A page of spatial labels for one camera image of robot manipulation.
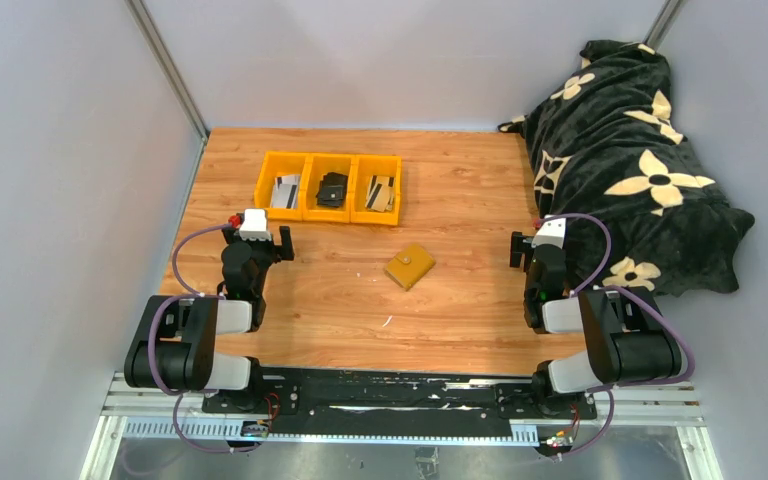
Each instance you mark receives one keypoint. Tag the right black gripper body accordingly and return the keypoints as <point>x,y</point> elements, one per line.
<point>530,252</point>

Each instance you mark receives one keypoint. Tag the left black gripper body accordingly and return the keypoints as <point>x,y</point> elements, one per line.
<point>264,251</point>

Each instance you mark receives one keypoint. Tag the yellow leather card holder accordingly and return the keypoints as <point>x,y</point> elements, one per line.
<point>409,266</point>

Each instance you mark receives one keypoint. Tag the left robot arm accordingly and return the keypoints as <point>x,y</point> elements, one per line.
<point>174,347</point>

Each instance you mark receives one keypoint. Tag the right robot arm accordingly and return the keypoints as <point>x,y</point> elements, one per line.
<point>626,339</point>

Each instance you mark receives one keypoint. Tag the white cards stack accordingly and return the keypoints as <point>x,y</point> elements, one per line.
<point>286,191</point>

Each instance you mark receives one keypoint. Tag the black cards stack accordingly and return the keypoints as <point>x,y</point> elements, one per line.
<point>333,188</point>

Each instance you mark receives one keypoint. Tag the gold cards stack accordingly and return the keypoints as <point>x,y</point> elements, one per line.
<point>380,194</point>

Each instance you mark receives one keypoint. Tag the black floral blanket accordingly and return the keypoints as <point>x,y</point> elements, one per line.
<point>642,211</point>

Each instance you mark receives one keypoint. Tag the right yellow bin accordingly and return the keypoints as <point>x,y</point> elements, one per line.
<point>363,168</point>

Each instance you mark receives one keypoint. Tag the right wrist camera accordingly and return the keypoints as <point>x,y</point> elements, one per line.
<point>552,232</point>

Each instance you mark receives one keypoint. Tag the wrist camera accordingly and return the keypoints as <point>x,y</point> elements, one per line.
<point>254,226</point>
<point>552,232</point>

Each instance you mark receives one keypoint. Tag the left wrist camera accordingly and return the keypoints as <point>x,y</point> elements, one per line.
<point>254,226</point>

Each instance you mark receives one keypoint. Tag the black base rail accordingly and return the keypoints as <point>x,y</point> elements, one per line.
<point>368,403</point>

